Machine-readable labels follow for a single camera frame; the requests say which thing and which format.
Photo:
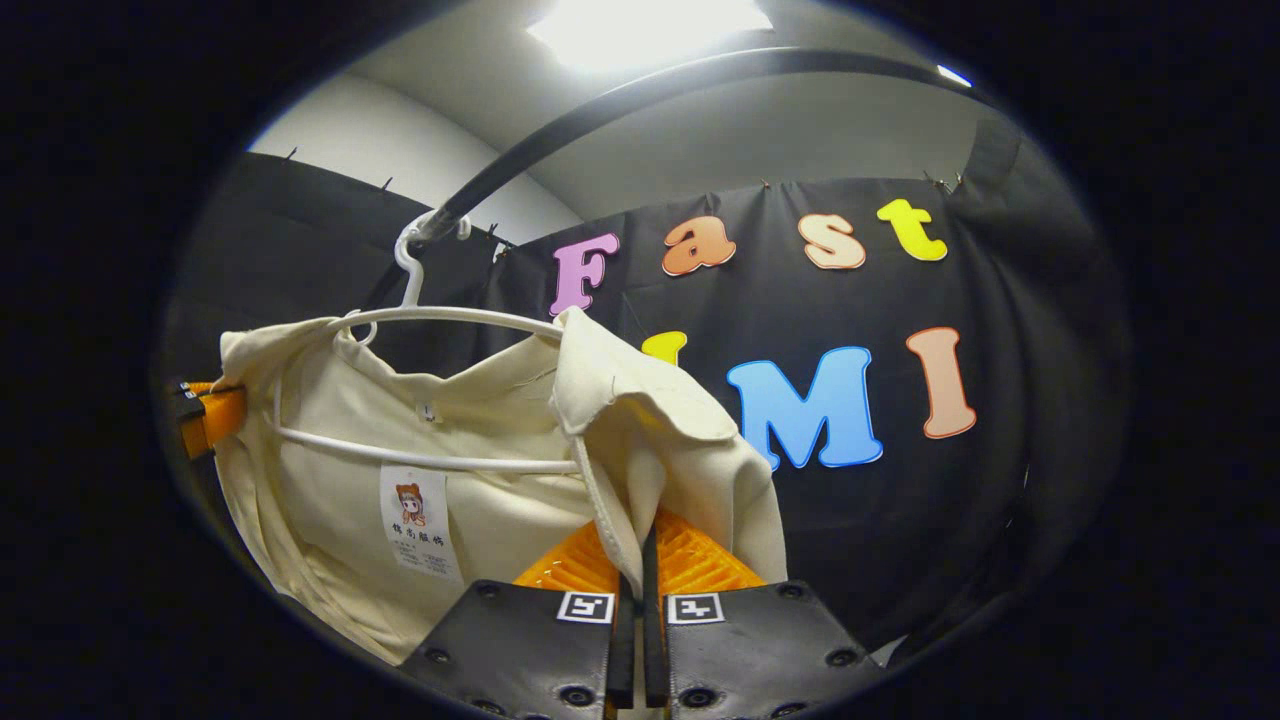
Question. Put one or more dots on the large ceiling light panel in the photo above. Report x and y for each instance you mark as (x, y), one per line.
(650, 30)

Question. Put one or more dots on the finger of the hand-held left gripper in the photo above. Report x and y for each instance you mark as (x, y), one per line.
(220, 415)

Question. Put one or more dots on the black clothes rack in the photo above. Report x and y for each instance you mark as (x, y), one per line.
(760, 58)

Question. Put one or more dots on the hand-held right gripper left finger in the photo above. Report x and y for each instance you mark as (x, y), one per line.
(622, 650)

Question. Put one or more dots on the white hanger holding shirt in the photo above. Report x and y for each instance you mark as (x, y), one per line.
(450, 312)

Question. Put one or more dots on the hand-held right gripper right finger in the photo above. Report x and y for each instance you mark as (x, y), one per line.
(654, 650)

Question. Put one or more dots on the cream collared shirt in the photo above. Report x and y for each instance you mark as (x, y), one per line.
(500, 425)

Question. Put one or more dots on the small ceiling light panel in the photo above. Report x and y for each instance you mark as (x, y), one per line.
(954, 76)

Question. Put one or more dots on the black backdrop cloth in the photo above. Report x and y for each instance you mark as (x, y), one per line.
(900, 500)

